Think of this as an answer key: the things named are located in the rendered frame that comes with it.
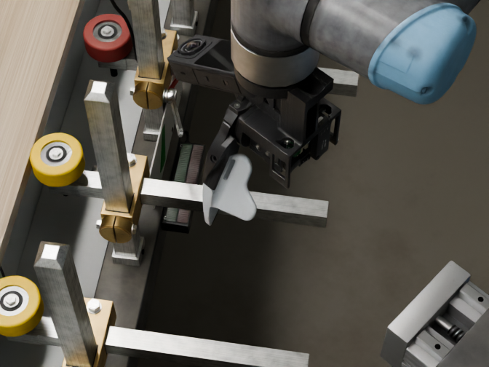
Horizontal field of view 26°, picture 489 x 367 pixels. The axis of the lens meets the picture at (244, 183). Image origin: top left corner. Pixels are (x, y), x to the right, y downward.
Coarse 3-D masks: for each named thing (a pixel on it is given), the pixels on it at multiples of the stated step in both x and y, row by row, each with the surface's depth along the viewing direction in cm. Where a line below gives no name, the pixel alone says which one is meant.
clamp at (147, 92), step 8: (168, 32) 177; (176, 32) 178; (168, 40) 176; (176, 40) 178; (168, 48) 176; (176, 48) 179; (168, 56) 175; (168, 64) 174; (136, 72) 173; (168, 72) 174; (136, 80) 172; (144, 80) 172; (152, 80) 172; (160, 80) 172; (168, 80) 175; (136, 88) 172; (144, 88) 171; (152, 88) 171; (160, 88) 172; (136, 96) 172; (144, 96) 172; (152, 96) 171; (160, 96) 172; (144, 104) 174; (152, 104) 173; (160, 104) 173
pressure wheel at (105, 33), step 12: (96, 24) 174; (108, 24) 174; (120, 24) 174; (84, 36) 172; (96, 36) 172; (108, 36) 173; (120, 36) 172; (96, 48) 171; (108, 48) 171; (120, 48) 171; (108, 60) 173
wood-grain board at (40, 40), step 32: (0, 0) 177; (32, 0) 177; (64, 0) 177; (0, 32) 173; (32, 32) 173; (64, 32) 173; (0, 64) 170; (32, 64) 170; (64, 64) 173; (0, 96) 166; (32, 96) 166; (0, 128) 163; (32, 128) 163; (0, 160) 159; (0, 192) 156; (0, 224) 153; (0, 256) 152
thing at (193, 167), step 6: (192, 150) 185; (198, 150) 185; (192, 156) 184; (198, 156) 184; (192, 162) 183; (198, 162) 183; (192, 168) 183; (198, 168) 183; (192, 174) 182; (186, 180) 181; (192, 180) 181; (180, 210) 178; (186, 210) 178; (180, 216) 177; (186, 216) 177; (180, 222) 177; (186, 222) 177
